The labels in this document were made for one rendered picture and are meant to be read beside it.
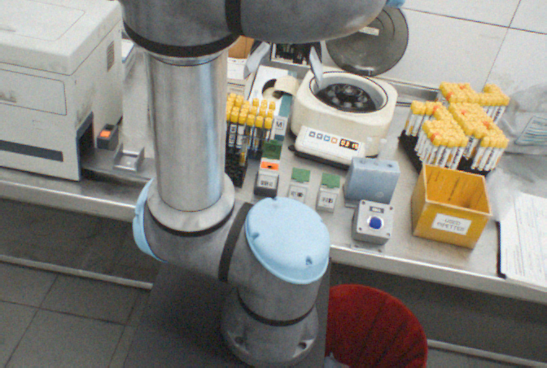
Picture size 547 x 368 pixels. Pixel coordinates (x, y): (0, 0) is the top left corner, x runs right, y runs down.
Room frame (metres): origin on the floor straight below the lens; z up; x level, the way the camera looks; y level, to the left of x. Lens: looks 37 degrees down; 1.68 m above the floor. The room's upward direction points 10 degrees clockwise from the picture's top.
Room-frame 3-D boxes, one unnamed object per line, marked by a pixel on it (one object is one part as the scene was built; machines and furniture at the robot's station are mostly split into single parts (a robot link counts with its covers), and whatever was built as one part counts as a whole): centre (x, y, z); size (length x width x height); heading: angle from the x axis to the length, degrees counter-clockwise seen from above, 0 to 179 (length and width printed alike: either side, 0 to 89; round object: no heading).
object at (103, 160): (0.94, 0.31, 0.92); 0.21 x 0.07 x 0.05; 88
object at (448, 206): (0.97, -0.39, 0.92); 0.13 x 0.13 x 0.10; 86
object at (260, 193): (0.97, 0.00, 0.89); 0.09 x 0.05 x 0.04; 1
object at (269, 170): (0.97, 0.00, 0.92); 0.05 x 0.04 x 0.06; 1
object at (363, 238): (0.90, -0.23, 0.92); 0.13 x 0.07 x 0.08; 178
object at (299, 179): (0.97, -0.07, 0.91); 0.05 x 0.04 x 0.07; 178
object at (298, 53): (0.97, 0.00, 1.27); 0.09 x 0.08 x 0.12; 6
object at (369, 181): (1.01, -0.23, 0.92); 0.10 x 0.07 x 0.10; 95
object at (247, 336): (0.57, -0.04, 0.99); 0.15 x 0.15 x 0.10
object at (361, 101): (1.27, -0.16, 0.97); 0.15 x 0.15 x 0.07
